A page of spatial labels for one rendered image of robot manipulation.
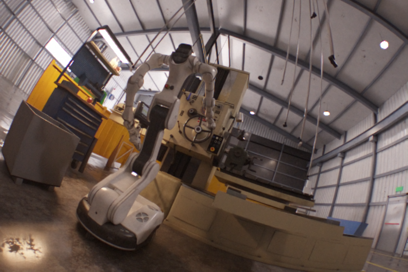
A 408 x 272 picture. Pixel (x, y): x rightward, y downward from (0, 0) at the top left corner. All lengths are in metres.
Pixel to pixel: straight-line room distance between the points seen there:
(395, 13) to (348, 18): 2.17
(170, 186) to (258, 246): 1.39
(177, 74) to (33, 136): 1.18
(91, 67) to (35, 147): 1.92
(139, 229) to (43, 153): 0.91
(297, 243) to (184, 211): 1.55
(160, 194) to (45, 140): 1.61
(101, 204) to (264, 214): 0.99
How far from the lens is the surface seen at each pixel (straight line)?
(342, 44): 8.91
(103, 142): 4.68
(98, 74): 3.18
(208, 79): 1.34
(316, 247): 2.72
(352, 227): 7.25
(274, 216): 1.16
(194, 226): 2.36
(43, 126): 1.46
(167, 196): 2.42
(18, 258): 0.99
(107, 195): 1.18
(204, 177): 2.94
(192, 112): 2.47
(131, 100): 1.33
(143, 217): 1.32
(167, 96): 1.31
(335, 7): 8.10
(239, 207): 1.12
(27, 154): 1.50
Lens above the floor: 0.71
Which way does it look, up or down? 19 degrees up
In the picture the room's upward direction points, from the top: 24 degrees clockwise
